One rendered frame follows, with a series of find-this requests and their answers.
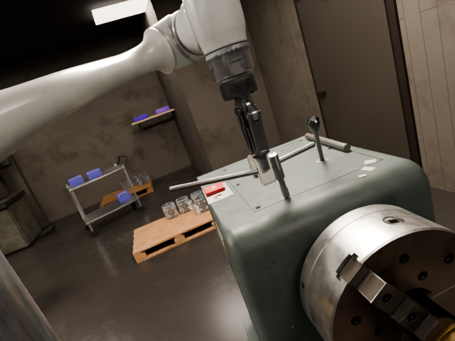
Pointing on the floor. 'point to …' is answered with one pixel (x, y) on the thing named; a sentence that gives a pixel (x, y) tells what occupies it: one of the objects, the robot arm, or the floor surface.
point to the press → (17, 222)
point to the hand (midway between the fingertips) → (263, 168)
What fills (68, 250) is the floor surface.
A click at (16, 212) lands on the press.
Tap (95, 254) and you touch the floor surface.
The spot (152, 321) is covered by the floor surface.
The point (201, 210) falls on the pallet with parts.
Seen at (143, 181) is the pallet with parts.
